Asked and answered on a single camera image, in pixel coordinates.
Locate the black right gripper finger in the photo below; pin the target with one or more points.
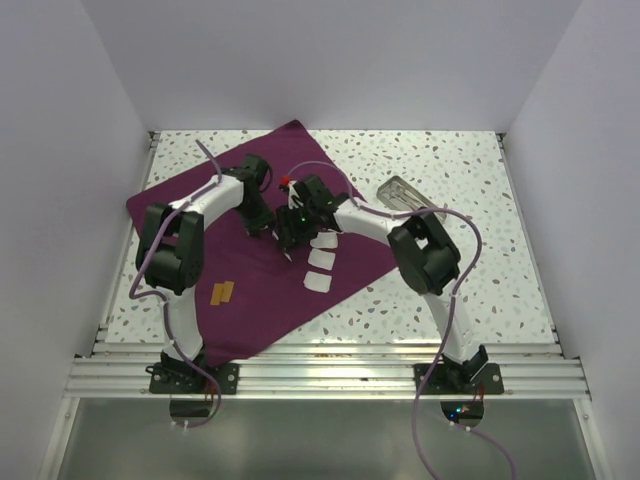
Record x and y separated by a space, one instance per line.
284 239
297 237

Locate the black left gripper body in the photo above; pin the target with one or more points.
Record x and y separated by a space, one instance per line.
256 213

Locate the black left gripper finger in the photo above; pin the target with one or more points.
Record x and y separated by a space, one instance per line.
268 227
253 232

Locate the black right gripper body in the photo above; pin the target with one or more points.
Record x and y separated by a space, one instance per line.
300 220

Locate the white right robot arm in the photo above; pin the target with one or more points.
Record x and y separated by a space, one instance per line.
426 257

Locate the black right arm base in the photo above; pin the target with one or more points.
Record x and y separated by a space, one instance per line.
449 380

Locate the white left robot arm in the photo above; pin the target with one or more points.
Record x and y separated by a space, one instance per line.
171 252

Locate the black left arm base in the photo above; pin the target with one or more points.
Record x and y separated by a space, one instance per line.
171 376

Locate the white gauze pad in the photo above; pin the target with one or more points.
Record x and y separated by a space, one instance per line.
321 259
317 282
325 240

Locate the orange adhesive bandage strips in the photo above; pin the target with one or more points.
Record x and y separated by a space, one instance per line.
222 293

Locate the steel instrument tray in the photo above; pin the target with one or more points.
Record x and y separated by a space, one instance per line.
381 193

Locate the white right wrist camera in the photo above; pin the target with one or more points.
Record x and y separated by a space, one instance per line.
288 186

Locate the aluminium rail frame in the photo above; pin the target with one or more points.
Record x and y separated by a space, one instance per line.
367 346

